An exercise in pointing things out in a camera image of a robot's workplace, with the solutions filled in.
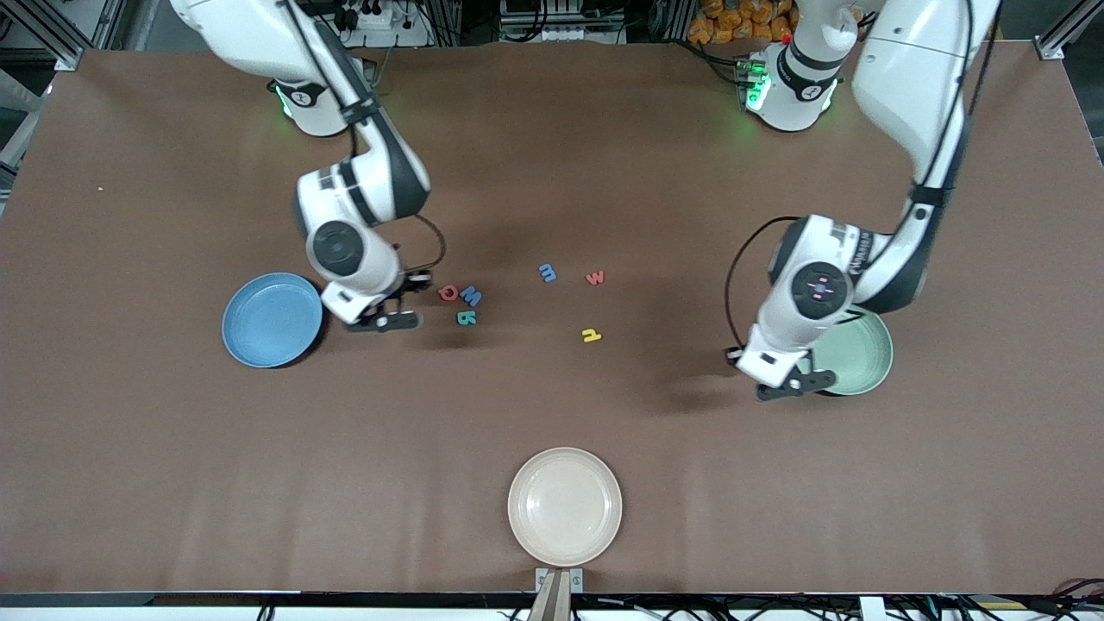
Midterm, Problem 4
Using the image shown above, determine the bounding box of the green plate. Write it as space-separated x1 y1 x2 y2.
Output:
809 306 894 397

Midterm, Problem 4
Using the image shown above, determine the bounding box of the blue plate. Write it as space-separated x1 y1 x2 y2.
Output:
222 273 324 369

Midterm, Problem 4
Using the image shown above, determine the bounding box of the beige plate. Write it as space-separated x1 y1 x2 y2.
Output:
507 447 624 568

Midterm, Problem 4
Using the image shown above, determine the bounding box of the white power strip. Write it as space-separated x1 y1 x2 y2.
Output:
332 0 432 48

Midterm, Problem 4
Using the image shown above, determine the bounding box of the white electronics box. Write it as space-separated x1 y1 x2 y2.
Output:
499 0 629 42

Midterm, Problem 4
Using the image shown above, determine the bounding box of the bag of orange items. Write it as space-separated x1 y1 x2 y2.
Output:
687 0 799 46

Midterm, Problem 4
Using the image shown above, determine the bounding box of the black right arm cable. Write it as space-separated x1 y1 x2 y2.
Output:
401 214 448 275

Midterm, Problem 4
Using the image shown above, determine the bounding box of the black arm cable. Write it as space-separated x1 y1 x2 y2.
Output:
401 214 448 275
724 216 807 353

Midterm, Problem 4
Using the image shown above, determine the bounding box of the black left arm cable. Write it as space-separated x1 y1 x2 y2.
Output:
724 216 807 353

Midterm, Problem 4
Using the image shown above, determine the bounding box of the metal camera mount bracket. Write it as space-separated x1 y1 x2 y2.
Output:
526 568 585 621

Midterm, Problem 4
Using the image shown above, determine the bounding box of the aluminium frame profile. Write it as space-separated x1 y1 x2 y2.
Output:
26 0 130 72
1035 0 1104 61

